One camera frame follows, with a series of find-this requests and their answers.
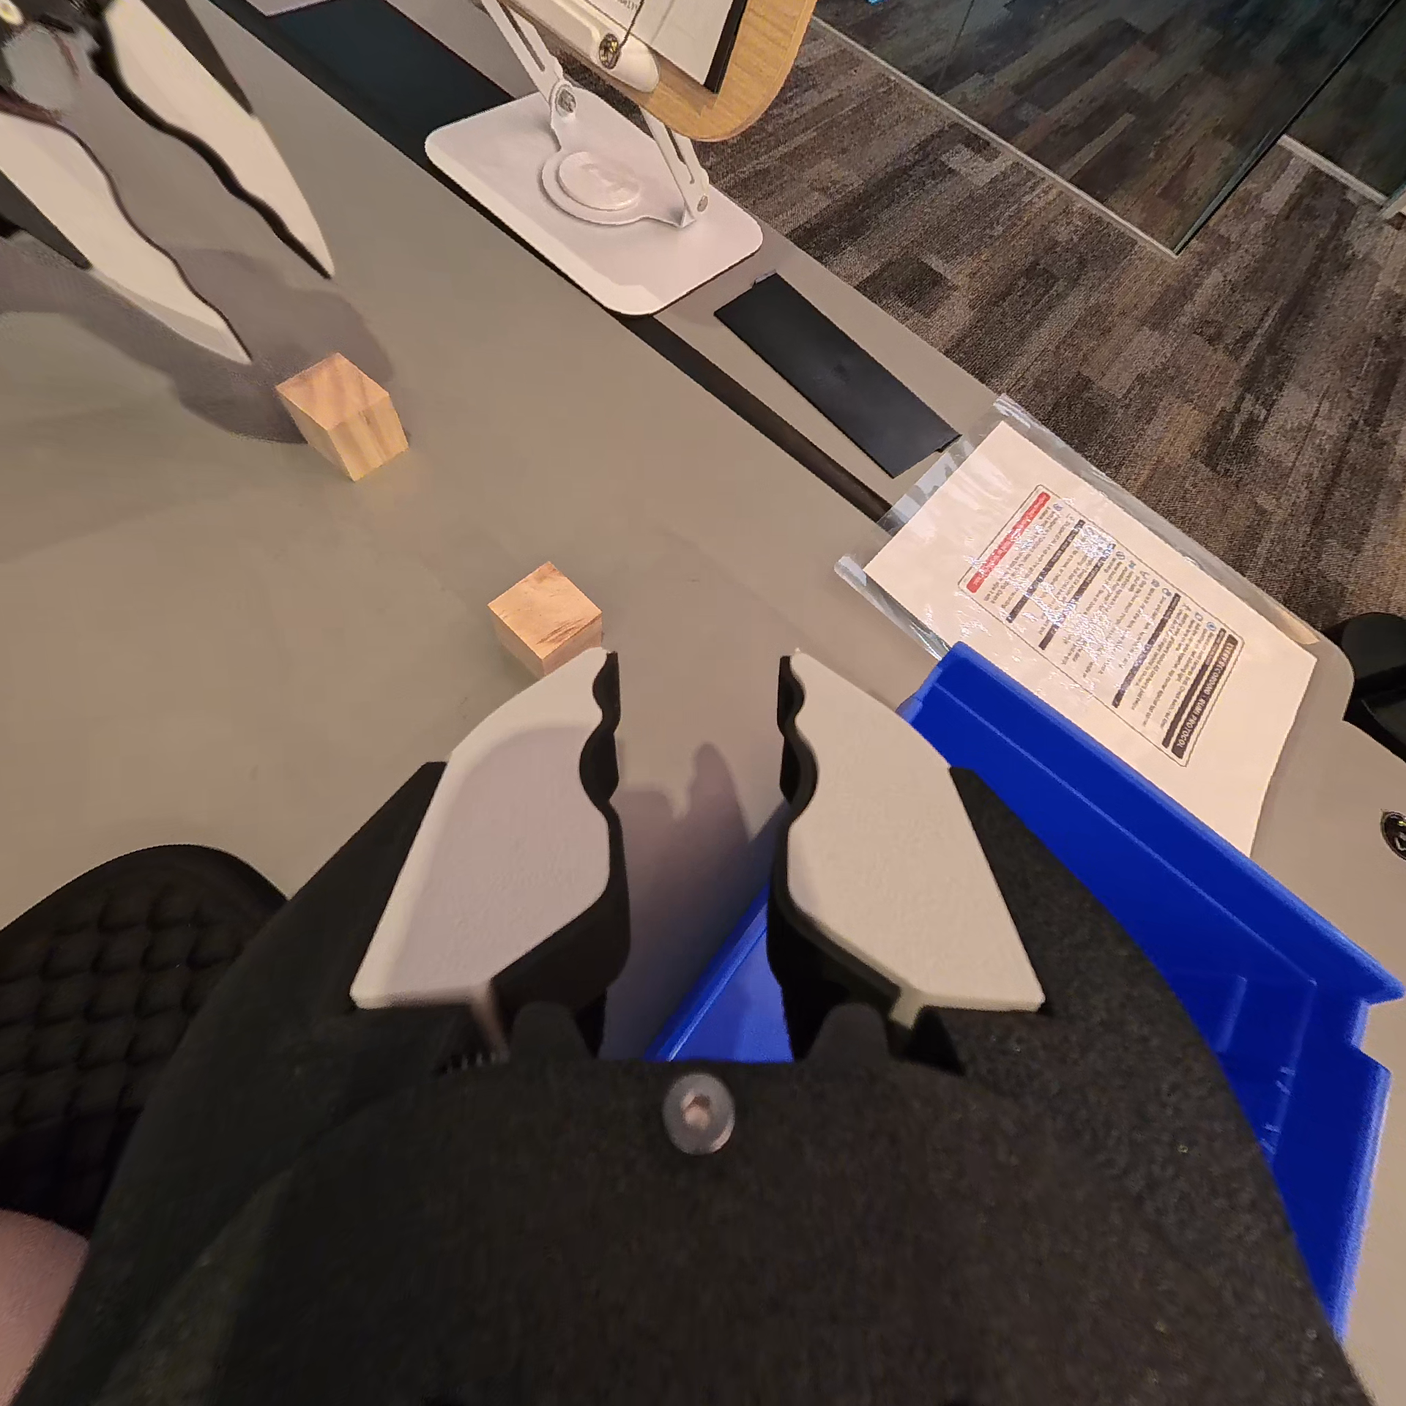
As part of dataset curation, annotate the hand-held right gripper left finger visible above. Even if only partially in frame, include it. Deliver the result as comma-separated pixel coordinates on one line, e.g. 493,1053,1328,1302
349,646,632,1061

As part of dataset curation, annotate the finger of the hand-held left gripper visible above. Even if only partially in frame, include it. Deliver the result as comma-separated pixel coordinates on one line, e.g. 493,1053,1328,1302
0,99,254,367
96,0,336,280

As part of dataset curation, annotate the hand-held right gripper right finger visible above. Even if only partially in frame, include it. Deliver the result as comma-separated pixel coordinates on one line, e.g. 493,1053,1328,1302
768,650,1047,1035

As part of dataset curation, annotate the blue plastic bin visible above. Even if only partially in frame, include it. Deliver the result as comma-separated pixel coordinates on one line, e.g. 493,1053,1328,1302
642,643,1406,1348

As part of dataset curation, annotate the wooden cube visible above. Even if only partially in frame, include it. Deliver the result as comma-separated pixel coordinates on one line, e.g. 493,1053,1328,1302
486,561,604,680
274,353,409,482

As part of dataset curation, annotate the instruction sheet in plastic sleeve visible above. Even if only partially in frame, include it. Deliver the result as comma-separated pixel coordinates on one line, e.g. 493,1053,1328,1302
835,395,1318,859

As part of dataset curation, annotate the black textured wrist pad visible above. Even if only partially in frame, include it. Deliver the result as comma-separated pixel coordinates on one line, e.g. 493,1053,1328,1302
0,844,289,1237

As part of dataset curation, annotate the white display stand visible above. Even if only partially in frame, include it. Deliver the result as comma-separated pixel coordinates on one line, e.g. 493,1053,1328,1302
425,0,763,318

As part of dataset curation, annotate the black rectangular table plate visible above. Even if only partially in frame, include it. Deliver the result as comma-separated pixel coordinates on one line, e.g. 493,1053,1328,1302
714,273,962,479

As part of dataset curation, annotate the person's leg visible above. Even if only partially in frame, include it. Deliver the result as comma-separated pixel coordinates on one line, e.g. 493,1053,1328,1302
0,1209,91,1374

